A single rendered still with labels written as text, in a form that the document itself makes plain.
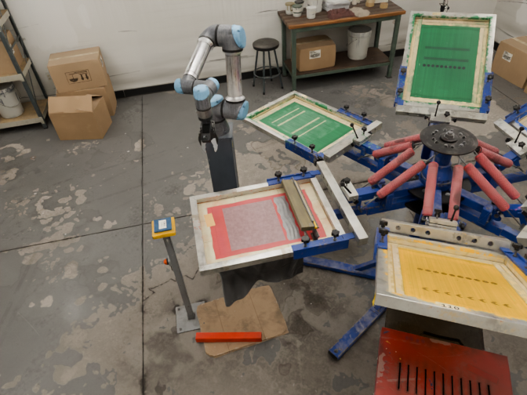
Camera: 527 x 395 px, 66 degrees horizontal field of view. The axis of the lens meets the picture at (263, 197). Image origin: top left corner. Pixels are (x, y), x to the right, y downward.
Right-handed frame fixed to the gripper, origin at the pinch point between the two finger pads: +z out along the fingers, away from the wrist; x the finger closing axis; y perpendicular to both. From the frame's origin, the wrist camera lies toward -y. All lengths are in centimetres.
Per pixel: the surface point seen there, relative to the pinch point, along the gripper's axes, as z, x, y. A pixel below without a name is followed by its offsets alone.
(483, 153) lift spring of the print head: 13, -149, 0
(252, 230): 40.6, -19.1, -20.7
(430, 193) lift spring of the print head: 19, -113, -23
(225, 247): 41, -5, -32
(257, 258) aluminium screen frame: 37, -22, -44
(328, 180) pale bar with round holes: 32, -65, 8
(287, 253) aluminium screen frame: 37, -37, -42
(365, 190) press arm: 32, -85, -3
